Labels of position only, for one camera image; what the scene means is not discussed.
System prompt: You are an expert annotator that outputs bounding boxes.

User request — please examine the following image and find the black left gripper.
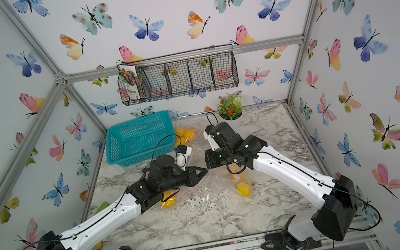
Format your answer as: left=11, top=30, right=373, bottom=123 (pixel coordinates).
left=155, top=162, right=210, bottom=195

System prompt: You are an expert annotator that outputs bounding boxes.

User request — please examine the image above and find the clear zip-top bag with pears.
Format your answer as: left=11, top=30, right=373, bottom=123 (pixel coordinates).
left=194, top=163, right=254, bottom=201

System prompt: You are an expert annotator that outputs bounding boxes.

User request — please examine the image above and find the yellow-green pear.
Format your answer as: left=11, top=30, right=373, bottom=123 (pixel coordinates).
left=236, top=180, right=252, bottom=197

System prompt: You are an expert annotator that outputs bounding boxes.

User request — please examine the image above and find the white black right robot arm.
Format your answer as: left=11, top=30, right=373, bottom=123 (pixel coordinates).
left=204, top=122, right=358, bottom=242

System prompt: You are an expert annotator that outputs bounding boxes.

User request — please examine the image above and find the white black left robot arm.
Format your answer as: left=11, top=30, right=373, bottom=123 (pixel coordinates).
left=36, top=155, right=208, bottom=250

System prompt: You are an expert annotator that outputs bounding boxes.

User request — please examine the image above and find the clear bag of lemons front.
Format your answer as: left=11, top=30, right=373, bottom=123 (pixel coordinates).
left=160, top=188, right=180, bottom=209

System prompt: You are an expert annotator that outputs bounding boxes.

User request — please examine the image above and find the white pot artificial plant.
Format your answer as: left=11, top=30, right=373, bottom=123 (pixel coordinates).
left=217, top=90, right=245, bottom=131

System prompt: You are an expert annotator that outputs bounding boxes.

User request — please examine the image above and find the teal plastic basket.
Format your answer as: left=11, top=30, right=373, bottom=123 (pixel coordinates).
left=106, top=111, right=176, bottom=167

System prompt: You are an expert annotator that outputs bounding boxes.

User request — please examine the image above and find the seed packet in basket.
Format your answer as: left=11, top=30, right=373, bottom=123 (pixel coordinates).
left=119, top=65, right=141, bottom=100

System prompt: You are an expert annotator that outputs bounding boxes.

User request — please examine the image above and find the black wire wall basket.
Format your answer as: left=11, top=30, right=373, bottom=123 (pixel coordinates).
left=117, top=44, right=239, bottom=106

